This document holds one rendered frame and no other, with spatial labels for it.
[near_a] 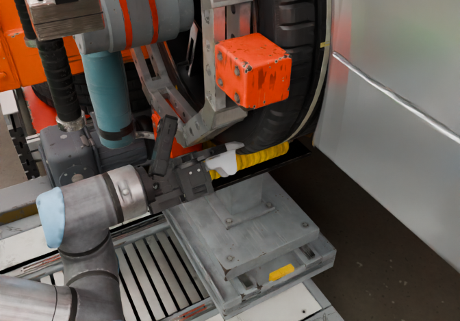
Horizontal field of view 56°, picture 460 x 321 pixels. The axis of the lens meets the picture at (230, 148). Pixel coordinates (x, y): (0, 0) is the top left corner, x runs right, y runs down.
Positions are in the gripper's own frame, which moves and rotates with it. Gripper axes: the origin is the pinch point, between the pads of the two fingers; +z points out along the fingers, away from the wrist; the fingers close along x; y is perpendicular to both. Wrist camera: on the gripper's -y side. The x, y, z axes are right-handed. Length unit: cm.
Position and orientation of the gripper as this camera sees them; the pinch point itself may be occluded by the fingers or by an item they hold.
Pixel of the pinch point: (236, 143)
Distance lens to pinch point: 82.8
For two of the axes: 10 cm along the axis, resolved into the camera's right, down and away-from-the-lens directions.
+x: 3.4, -1.7, -9.3
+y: 3.4, 9.4, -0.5
